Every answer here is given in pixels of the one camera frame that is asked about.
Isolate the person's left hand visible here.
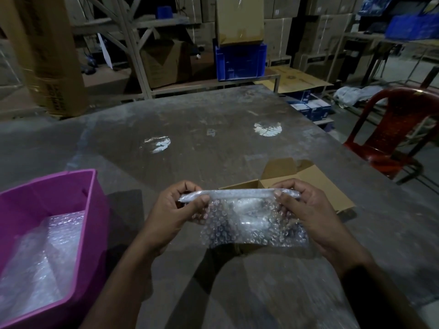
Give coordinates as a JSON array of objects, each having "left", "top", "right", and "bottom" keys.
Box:
[{"left": 144, "top": 180, "right": 210, "bottom": 257}]

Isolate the person's right hand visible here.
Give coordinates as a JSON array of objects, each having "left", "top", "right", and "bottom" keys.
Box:
[{"left": 273, "top": 178, "right": 375, "bottom": 271}]

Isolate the small brown cardboard box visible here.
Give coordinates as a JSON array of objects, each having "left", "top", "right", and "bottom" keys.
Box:
[{"left": 218, "top": 158, "right": 356, "bottom": 256}]

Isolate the clear bubble wrap sheet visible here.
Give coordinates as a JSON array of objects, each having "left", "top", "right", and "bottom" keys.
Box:
[{"left": 178, "top": 188, "right": 309, "bottom": 249}]

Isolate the pile of bubble wrap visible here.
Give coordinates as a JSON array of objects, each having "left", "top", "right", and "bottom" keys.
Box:
[{"left": 0, "top": 210, "right": 85, "bottom": 323}]

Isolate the person's left forearm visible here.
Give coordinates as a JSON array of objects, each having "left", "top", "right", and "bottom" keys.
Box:
[{"left": 80, "top": 236, "right": 162, "bottom": 329}]

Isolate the blue and white product box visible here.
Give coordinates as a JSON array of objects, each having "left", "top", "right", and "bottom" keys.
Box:
[
  {"left": 291, "top": 102, "right": 311, "bottom": 117},
  {"left": 307, "top": 99, "right": 332, "bottom": 121}
]

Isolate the dark blue product box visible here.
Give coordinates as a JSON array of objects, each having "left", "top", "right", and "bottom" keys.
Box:
[{"left": 284, "top": 90, "right": 312, "bottom": 103}]

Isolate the flattened printed cardboard sheet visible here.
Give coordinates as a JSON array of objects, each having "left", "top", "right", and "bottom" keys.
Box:
[{"left": 253, "top": 66, "right": 334, "bottom": 95}]

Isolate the tall narrow cardboard carton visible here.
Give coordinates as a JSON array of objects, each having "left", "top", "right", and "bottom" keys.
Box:
[{"left": 0, "top": 0, "right": 89, "bottom": 117}]

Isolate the flat cardboard sheet with tape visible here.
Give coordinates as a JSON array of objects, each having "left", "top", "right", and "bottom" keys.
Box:
[{"left": 215, "top": 0, "right": 265, "bottom": 47}]

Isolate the pink plastic bin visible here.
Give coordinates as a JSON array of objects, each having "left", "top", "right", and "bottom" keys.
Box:
[{"left": 0, "top": 169, "right": 110, "bottom": 329}]

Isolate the red plastic chair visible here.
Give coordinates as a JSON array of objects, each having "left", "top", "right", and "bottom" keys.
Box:
[{"left": 343, "top": 87, "right": 439, "bottom": 184}]

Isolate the white plastic bag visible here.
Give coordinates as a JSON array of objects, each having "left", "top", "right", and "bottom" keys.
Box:
[{"left": 333, "top": 85, "right": 383, "bottom": 106}]

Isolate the open brown carton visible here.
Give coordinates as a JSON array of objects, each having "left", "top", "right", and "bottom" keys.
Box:
[{"left": 140, "top": 39, "right": 192, "bottom": 89}]

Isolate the grey metal storage rack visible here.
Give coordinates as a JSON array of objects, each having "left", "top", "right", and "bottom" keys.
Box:
[{"left": 68, "top": 0, "right": 282, "bottom": 100}]

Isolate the blue plastic crate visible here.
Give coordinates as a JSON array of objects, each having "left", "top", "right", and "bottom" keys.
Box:
[{"left": 215, "top": 42, "right": 268, "bottom": 82}]

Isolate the white paper sheet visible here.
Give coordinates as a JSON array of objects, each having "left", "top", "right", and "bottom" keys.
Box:
[{"left": 97, "top": 33, "right": 114, "bottom": 69}]

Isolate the blue plastic tray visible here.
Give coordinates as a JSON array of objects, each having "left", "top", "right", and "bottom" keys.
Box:
[{"left": 384, "top": 15, "right": 439, "bottom": 40}]

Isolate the blue patterned bag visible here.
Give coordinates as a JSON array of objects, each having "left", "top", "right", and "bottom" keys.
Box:
[{"left": 360, "top": 0, "right": 395, "bottom": 16}]

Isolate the metal frame table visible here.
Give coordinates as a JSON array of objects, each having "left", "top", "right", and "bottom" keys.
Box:
[{"left": 329, "top": 30, "right": 439, "bottom": 90}]

